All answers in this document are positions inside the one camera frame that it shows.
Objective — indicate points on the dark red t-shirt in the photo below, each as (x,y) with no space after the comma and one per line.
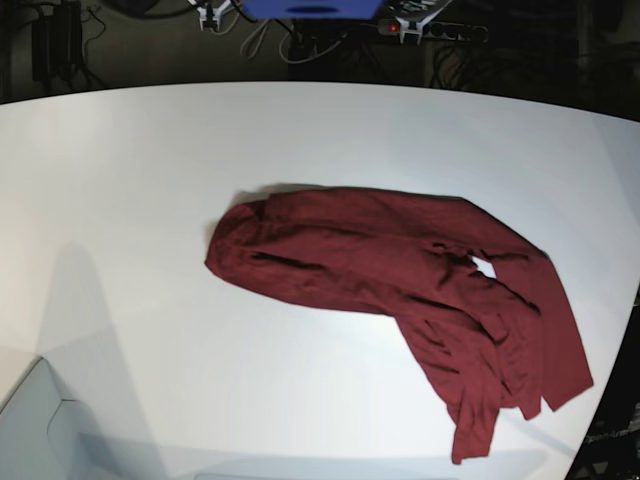
(482,310)

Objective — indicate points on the blue box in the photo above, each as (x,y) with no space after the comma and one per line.
(312,9)

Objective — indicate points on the black power strip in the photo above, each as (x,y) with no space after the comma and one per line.
(414,33)

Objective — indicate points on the black box on floor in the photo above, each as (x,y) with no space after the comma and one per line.
(56,43)

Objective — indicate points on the white bin at corner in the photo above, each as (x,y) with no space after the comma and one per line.
(47,435)

